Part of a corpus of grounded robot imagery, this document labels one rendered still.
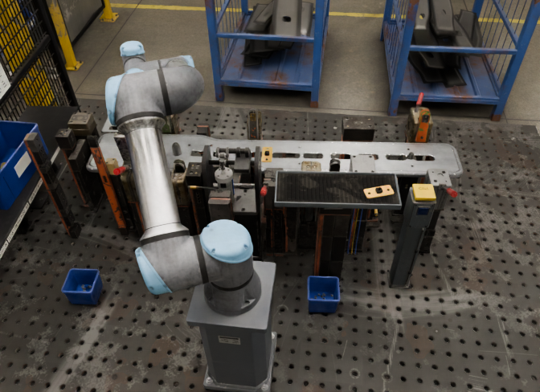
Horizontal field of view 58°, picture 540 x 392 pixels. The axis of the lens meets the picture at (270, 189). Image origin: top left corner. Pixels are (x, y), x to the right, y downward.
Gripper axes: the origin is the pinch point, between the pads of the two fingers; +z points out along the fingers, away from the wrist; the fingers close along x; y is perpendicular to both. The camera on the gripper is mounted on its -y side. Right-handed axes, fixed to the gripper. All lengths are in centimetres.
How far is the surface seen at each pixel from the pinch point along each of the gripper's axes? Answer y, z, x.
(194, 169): 23.9, -5.6, -26.8
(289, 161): 55, 6, -8
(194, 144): 18.4, 6.1, 0.6
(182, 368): 23, 37, -74
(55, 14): -134, 58, 219
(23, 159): -35.4, -4.1, -22.8
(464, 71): 187, 86, 196
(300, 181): 59, -10, -36
